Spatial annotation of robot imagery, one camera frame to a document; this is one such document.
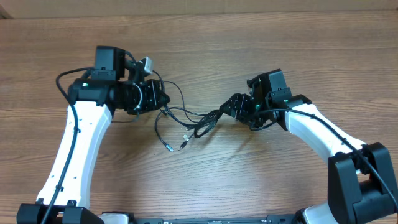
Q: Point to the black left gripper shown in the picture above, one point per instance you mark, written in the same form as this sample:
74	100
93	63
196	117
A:
152	96

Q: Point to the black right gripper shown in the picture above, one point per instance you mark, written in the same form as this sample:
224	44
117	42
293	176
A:
240	107

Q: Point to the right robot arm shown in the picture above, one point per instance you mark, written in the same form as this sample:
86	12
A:
362	185

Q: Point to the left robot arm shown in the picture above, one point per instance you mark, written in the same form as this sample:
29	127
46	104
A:
117	81

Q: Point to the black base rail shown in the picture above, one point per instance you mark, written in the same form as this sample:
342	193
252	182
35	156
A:
214	221

